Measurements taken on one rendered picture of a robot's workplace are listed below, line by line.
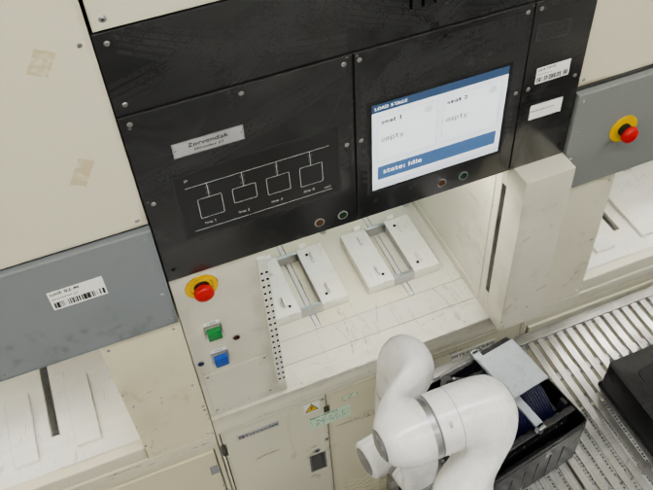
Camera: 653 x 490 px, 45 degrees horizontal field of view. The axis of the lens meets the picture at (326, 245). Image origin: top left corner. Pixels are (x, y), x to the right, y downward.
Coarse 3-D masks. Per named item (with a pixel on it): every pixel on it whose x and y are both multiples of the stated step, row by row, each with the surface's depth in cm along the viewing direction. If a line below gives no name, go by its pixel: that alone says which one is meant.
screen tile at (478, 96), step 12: (492, 84) 149; (456, 96) 148; (468, 96) 149; (480, 96) 151; (492, 96) 152; (444, 108) 149; (456, 108) 150; (468, 108) 152; (492, 108) 154; (444, 120) 151; (468, 120) 154; (480, 120) 155; (492, 120) 156; (444, 132) 154; (456, 132) 155; (468, 132) 156
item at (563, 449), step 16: (432, 384) 190; (544, 384) 192; (576, 416) 185; (576, 432) 182; (544, 448) 177; (560, 448) 183; (528, 464) 177; (544, 464) 185; (560, 464) 192; (496, 480) 173; (512, 480) 179; (528, 480) 186
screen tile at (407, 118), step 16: (400, 112) 146; (416, 112) 147; (432, 112) 149; (384, 128) 147; (400, 128) 148; (432, 128) 152; (384, 144) 150; (400, 144) 151; (416, 144) 153; (432, 144) 155
